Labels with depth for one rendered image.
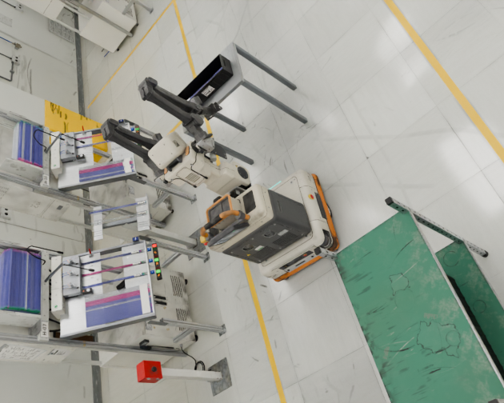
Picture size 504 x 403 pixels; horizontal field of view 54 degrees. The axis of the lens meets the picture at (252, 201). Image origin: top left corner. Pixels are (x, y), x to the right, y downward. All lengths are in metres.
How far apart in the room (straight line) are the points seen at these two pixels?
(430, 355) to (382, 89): 2.32
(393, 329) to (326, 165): 1.99
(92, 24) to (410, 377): 6.74
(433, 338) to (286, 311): 1.88
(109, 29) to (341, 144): 4.84
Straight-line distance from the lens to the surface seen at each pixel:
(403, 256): 2.28
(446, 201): 3.35
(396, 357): 2.24
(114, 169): 4.79
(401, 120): 3.74
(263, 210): 3.11
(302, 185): 3.67
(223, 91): 3.90
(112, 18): 7.84
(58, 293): 4.13
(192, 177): 3.23
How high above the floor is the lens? 2.92
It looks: 41 degrees down
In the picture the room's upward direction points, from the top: 68 degrees counter-clockwise
